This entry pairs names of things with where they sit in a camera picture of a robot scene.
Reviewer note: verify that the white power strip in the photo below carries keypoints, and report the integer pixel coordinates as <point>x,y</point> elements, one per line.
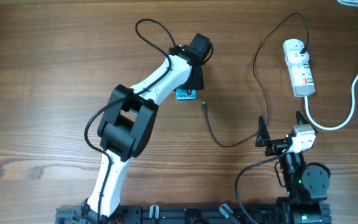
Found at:
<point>300,75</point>

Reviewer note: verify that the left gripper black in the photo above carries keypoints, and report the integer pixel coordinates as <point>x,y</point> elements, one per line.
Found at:
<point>197,84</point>

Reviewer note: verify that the white charger adapter plug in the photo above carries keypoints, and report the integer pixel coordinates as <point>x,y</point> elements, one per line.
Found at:
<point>296,57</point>

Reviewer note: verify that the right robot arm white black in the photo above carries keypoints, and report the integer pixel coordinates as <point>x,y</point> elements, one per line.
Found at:
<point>306,183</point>

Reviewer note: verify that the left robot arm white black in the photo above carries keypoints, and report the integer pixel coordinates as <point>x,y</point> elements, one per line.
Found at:
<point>129,117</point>

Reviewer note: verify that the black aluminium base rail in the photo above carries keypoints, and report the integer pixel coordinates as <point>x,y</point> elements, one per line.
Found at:
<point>260,213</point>

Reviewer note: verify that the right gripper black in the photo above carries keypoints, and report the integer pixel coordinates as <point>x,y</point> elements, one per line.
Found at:
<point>278,145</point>

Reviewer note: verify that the blue Galaxy S25 smartphone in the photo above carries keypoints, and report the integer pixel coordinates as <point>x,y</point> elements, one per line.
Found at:
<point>181,94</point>

